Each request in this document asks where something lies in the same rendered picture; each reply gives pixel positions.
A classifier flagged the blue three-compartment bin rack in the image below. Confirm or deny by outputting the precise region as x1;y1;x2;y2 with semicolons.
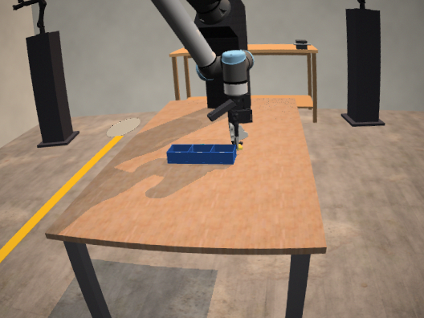
166;145;237;165

